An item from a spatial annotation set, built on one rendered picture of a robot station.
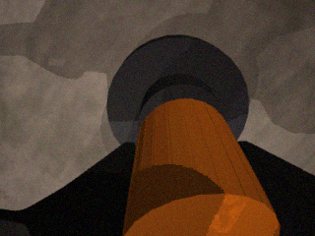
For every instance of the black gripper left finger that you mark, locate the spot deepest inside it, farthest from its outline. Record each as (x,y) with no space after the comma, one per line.
(94,204)

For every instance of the dark grey round pedestal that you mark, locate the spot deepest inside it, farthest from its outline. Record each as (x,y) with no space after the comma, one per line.
(171,67)

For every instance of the orange knob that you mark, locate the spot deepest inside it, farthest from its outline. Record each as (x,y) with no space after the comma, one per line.
(191,178)

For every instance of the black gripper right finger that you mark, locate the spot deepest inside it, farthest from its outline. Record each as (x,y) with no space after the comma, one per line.
(290,190)

